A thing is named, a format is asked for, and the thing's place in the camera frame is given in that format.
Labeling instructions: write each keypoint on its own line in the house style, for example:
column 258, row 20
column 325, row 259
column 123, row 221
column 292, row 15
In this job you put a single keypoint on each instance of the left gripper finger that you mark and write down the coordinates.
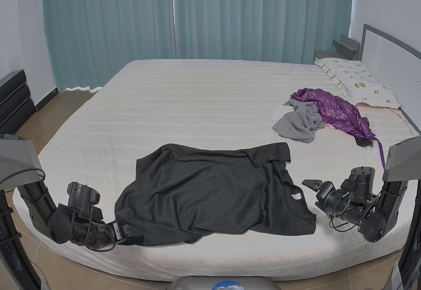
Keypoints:
column 128, row 230

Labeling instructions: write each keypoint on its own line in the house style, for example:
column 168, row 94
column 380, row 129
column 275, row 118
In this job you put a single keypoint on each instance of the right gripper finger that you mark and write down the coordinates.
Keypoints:
column 320, row 207
column 312, row 184

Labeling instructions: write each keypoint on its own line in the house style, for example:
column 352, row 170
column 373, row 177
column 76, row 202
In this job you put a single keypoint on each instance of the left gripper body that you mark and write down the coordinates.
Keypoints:
column 105, row 232

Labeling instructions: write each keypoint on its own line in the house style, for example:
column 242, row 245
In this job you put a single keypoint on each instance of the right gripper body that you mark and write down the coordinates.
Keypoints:
column 334, row 201

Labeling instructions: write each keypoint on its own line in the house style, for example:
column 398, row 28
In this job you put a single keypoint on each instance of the black T-shirt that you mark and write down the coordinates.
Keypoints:
column 204, row 190

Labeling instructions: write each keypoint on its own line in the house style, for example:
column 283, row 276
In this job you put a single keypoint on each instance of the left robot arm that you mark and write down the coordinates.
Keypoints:
column 36, row 196

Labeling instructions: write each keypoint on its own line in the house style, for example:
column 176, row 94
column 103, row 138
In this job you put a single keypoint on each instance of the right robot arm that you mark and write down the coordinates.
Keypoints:
column 388, row 203

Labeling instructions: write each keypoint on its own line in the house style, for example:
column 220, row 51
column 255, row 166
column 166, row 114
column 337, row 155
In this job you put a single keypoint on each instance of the bed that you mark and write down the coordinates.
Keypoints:
column 197, row 101

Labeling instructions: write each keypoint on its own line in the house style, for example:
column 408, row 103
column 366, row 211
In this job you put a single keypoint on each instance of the pink garment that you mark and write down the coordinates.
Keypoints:
column 329, row 125

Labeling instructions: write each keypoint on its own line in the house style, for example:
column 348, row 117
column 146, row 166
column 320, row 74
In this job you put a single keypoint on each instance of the grey garment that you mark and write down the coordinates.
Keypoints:
column 296, row 124

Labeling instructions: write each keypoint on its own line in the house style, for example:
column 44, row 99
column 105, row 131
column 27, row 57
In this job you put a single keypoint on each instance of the black lace garment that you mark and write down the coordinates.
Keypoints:
column 363, row 142

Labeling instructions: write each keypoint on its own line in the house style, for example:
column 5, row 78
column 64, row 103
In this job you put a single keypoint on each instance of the white garment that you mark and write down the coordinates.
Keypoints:
column 279, row 114

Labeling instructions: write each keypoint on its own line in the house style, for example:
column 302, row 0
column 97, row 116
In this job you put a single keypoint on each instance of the purple satin garment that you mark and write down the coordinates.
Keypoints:
column 338, row 111

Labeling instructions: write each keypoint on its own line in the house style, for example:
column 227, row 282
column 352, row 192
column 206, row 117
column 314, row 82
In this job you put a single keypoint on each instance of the white printed pillow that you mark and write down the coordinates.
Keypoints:
column 358, row 81

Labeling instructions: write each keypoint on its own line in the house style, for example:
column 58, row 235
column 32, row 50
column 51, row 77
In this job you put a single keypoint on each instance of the grey bedside table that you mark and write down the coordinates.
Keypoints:
column 348, row 42

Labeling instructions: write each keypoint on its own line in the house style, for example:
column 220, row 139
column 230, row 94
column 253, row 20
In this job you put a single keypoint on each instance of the black chest of drawers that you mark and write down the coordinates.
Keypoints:
column 13, row 97

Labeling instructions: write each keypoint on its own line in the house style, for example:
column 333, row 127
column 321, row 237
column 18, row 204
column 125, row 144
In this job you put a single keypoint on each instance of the blue-green curtain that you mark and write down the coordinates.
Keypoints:
column 108, row 18
column 263, row 5

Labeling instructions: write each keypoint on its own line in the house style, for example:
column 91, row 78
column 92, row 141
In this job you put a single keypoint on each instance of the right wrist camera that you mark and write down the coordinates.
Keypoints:
column 346, row 186

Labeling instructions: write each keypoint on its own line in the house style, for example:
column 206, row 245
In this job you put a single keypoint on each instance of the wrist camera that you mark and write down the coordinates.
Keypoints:
column 97, row 213
column 346, row 186

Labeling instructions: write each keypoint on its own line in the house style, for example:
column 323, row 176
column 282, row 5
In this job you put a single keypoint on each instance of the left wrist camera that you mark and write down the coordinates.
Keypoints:
column 97, row 213

